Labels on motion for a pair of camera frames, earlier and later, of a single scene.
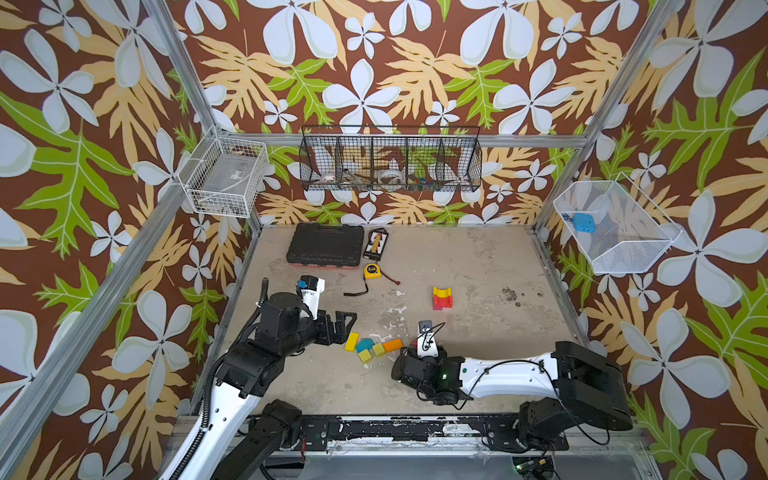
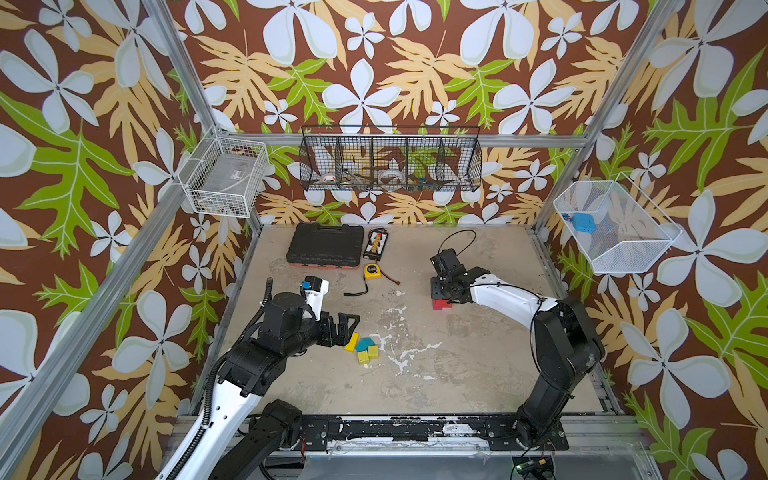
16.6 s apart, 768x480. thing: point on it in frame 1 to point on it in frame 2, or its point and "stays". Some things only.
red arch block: (443, 302) stays
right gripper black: (399, 368) to (444, 288)
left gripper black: (328, 337) stays
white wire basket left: (224, 175) stays
